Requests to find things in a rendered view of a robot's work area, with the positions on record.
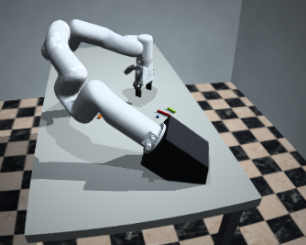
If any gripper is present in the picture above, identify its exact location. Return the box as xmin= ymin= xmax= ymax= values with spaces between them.
xmin=133 ymin=62 xmax=154 ymax=97

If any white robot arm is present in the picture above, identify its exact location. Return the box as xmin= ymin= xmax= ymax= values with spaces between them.
xmin=41 ymin=19 xmax=166 ymax=154

